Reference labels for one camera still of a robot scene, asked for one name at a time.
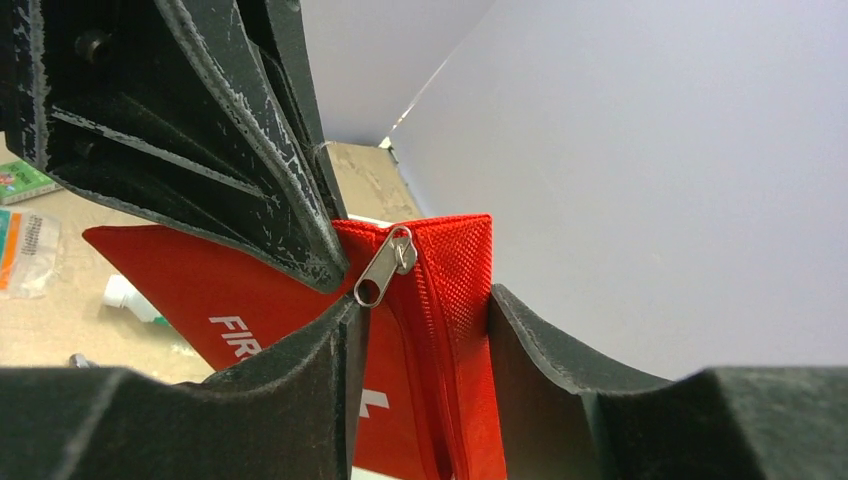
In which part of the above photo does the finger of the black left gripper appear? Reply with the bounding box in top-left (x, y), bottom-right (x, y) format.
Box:
top-left (1, 0), bottom-right (349, 293)

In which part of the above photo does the bandage box in bag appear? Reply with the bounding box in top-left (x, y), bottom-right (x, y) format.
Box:
top-left (1, 207), bottom-right (61, 299)

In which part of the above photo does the small green box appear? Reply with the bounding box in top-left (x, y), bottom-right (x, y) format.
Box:
top-left (1, 160), bottom-right (61, 206)

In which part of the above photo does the red first aid pouch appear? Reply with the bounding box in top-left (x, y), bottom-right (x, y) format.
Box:
top-left (83, 214), bottom-right (506, 479)

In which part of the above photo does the white bottle green label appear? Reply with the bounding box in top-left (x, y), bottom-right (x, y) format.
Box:
top-left (102, 274), bottom-right (170, 326)

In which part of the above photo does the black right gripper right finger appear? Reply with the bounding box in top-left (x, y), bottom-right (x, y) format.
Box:
top-left (488, 284), bottom-right (847, 479)

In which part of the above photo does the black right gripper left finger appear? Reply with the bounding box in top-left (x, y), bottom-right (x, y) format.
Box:
top-left (1, 295), bottom-right (370, 479)

